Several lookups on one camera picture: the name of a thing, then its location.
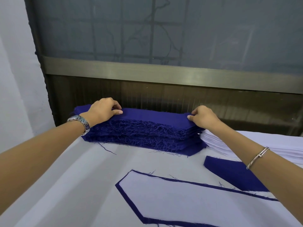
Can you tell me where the person's left hand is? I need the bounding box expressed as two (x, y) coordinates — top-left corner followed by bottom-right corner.
(87, 97), (123, 127)

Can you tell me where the person's right hand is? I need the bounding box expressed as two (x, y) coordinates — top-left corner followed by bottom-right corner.
(187, 105), (222, 130)

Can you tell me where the blue fabric sheet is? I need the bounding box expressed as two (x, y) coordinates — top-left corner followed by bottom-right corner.
(111, 108), (204, 131)

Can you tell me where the person's left forearm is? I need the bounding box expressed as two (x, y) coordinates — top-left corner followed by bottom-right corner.
(0, 113), (90, 215)

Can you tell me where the person's right forearm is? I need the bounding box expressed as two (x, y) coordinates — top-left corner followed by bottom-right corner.
(208, 120), (303, 224)

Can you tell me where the stack of blue cloth pieces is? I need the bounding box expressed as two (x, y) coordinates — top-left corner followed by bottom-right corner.
(72, 104), (208, 157)

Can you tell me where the dark ribbed window panel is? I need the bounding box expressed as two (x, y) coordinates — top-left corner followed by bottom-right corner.
(48, 75), (303, 137)

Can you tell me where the silver metal wristwatch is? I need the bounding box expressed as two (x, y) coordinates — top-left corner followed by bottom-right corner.
(67, 115), (90, 136)

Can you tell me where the small blue fabric cutout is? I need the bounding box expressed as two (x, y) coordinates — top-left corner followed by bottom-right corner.
(204, 155), (270, 192)

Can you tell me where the white table cover cloth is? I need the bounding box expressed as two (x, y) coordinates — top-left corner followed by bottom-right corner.
(0, 130), (303, 227)

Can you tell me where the white interfacing cutout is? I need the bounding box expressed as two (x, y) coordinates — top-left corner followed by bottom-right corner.
(118, 171), (303, 227)

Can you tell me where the grey window mesh screen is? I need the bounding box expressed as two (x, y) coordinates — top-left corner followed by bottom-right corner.
(32, 0), (303, 74)

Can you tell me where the stack of white cloth pieces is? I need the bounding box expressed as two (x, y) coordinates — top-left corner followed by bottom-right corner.
(200, 129), (303, 169)

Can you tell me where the metal window frame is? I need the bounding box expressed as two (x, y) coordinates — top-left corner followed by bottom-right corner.
(24, 0), (303, 127)

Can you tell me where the silver bangle bracelet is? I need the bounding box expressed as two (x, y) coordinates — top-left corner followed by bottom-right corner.
(246, 147), (270, 170)

